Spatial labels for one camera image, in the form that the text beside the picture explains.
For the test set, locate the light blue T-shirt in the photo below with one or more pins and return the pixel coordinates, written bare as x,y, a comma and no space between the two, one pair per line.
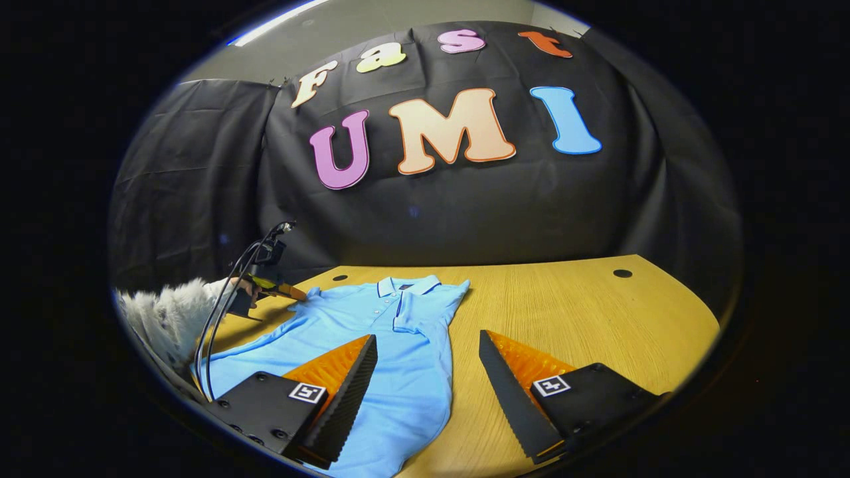
412,372

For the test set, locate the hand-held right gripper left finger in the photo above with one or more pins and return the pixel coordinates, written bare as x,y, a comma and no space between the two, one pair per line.
352,398

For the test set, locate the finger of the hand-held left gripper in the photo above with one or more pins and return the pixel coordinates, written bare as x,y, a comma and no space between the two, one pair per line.
282,289

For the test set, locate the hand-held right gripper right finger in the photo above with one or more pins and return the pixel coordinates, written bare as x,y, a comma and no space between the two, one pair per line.
508,398

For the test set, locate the black backdrop cloth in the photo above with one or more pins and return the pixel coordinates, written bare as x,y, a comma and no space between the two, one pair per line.
498,212

